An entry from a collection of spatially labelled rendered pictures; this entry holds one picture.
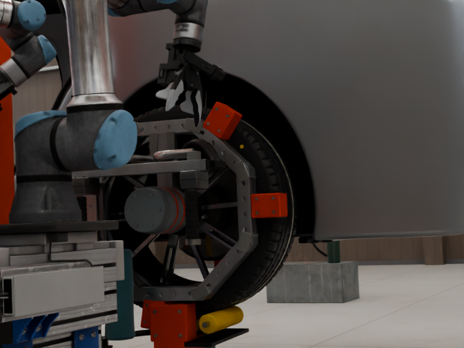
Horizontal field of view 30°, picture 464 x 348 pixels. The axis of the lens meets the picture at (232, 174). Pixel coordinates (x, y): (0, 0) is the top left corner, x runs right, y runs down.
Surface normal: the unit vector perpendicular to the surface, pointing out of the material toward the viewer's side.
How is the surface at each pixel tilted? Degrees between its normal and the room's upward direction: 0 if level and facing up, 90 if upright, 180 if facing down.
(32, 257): 90
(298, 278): 90
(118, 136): 97
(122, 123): 97
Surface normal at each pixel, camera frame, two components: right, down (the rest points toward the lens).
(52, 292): 0.90, -0.06
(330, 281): -0.44, -0.04
